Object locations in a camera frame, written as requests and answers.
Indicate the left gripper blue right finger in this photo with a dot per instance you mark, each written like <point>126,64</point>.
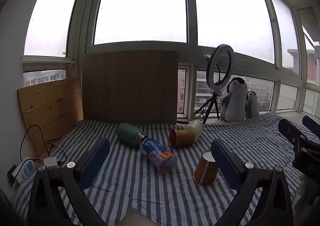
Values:
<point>229,164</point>

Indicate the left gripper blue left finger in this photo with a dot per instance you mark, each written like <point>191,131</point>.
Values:
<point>91,162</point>

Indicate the orange paper cup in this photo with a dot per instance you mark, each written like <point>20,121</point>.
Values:
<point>179,138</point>
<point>206,170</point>

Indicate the white cylindrical cup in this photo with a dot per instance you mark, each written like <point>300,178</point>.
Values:
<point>196,127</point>

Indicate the gloved hand on right gripper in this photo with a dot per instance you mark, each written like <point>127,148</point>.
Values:
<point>306,202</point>

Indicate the white charger adapter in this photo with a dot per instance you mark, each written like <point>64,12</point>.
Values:
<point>50,163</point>

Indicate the large grey penguin plush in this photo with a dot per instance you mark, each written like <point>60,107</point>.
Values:
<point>233,103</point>

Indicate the small grey penguin plush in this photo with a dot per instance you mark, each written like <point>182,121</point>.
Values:
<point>251,106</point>

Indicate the green thermos bottle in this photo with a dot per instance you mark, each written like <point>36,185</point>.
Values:
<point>130,134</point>

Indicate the black tripod stand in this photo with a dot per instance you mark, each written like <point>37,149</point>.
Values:
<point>204,111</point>

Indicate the white power strip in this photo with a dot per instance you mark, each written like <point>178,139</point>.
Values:
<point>22,172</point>

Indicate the striped blue white quilt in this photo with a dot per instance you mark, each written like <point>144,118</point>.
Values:
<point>127,179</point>

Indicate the light pine slat board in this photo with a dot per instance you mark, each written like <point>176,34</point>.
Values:
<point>50,110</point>

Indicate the large brown wooden board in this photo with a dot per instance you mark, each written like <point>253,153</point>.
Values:
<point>138,87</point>

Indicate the white ring light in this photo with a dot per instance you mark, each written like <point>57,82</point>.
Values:
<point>220,67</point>

